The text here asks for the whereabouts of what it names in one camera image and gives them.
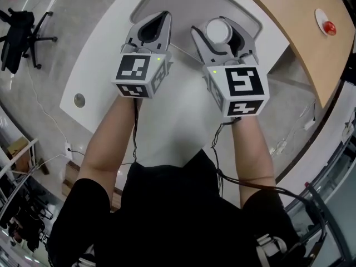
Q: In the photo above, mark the white power adapter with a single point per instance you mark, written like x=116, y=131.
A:
x=309, y=125

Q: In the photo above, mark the person's right forearm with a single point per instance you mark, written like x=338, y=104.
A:
x=250, y=154

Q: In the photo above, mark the white metal rack frame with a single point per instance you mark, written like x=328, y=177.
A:
x=20, y=156

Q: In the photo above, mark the red round fruit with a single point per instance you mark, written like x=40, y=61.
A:
x=330, y=27

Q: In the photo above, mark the black office chair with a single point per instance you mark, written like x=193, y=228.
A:
x=18, y=37

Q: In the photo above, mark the person's left forearm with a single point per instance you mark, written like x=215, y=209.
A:
x=111, y=143

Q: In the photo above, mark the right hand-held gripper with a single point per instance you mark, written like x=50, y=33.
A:
x=244, y=85

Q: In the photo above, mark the person's white shoe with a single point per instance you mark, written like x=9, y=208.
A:
x=271, y=247
x=84, y=259

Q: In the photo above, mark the white power strip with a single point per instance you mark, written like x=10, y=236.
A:
x=68, y=150

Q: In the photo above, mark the white cup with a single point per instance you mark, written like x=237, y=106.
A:
x=218, y=30

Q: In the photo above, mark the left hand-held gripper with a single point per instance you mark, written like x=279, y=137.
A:
x=133, y=74

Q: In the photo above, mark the white rectangular dish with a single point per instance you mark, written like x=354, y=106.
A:
x=186, y=12

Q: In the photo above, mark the small round white plate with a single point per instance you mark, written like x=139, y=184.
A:
x=320, y=18

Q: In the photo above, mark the cardboard box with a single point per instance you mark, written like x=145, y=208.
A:
x=17, y=149

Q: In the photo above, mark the person's black clothing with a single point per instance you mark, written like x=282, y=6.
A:
x=172, y=218

